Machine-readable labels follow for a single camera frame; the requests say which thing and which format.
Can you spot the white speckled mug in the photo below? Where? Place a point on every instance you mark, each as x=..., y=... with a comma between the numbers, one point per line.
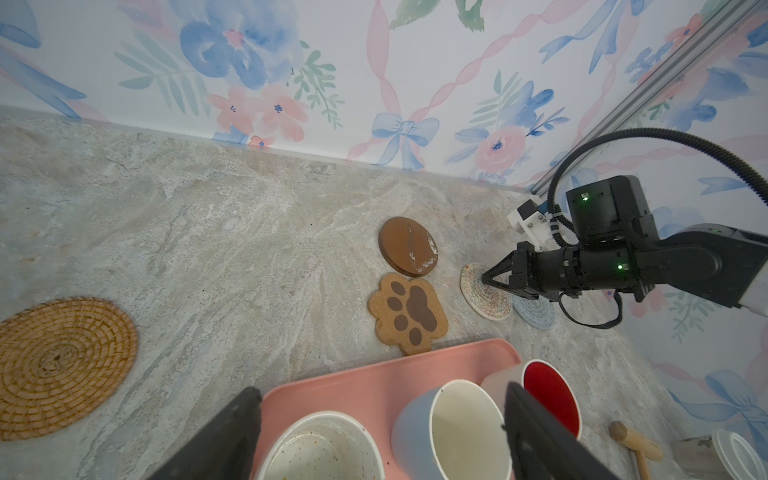
x=323, y=445

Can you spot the pink mug red inside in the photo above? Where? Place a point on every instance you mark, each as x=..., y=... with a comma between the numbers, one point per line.
x=546, y=384

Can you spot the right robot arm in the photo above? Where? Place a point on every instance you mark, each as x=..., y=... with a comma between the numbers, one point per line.
x=723, y=265

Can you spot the wooden mallet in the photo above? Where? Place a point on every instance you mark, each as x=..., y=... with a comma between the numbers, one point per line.
x=644, y=449

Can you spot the cork paw coaster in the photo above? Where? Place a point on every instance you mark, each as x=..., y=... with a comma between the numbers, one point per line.
x=408, y=314

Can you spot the light blue mug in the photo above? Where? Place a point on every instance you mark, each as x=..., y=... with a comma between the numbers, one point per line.
x=455, y=431

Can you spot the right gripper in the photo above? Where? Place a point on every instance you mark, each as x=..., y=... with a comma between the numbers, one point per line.
x=569, y=271

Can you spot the rattan woven coaster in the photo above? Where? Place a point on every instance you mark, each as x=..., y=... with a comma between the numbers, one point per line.
x=61, y=360

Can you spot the white multicolour woven coaster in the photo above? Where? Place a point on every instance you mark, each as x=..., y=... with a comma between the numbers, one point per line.
x=487, y=301

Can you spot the dark brown round coaster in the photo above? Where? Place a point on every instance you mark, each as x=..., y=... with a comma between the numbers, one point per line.
x=408, y=247

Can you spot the pink tray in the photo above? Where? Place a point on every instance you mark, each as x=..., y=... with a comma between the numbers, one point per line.
x=374, y=395

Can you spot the light blue woven coaster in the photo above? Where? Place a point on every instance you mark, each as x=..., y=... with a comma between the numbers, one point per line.
x=537, y=313

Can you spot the white lidded cup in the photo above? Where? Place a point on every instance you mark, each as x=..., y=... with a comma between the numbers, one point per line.
x=719, y=455

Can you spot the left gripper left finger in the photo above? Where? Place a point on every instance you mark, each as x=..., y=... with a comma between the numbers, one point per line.
x=224, y=448

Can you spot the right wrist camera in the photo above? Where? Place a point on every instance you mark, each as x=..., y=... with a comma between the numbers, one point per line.
x=595, y=213

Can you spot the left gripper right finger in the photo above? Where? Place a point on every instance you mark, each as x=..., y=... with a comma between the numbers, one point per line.
x=540, y=446

